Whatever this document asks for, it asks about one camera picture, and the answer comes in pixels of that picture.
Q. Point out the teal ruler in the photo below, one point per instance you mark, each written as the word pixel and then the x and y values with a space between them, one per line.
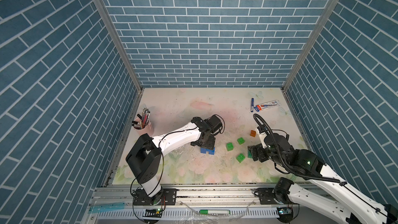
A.
pixel 106 207

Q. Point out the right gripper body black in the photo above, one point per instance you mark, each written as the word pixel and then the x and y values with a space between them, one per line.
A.
pixel 261 153

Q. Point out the green marker on rail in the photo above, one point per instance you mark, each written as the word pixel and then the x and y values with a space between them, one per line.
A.
pixel 215 212

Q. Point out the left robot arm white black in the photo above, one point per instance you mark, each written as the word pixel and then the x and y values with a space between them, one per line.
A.
pixel 148 152

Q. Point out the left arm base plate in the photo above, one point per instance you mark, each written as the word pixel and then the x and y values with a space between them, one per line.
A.
pixel 164 197

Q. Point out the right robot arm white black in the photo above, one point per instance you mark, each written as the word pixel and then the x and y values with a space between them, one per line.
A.
pixel 347 204

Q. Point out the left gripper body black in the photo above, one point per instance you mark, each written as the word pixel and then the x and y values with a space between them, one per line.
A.
pixel 208 143

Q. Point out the aluminium front rail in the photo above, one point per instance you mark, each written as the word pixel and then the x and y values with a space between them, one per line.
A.
pixel 239 199

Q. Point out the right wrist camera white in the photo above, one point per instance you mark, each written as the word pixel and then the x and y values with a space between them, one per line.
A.
pixel 262 134

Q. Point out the bundle of pens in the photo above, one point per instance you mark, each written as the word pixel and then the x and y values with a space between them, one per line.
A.
pixel 144 117

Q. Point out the green lego small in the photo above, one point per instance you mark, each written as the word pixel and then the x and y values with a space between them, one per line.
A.
pixel 241 141

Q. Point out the white toothpaste tube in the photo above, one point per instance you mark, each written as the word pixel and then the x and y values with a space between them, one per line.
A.
pixel 267 105

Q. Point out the blue lego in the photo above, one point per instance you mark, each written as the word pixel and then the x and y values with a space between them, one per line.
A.
pixel 203 151
pixel 211 151

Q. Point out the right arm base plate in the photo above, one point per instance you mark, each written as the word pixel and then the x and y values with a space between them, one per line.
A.
pixel 265 195

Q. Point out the blue marker pen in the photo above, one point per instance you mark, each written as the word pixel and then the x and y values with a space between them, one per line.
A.
pixel 252 105

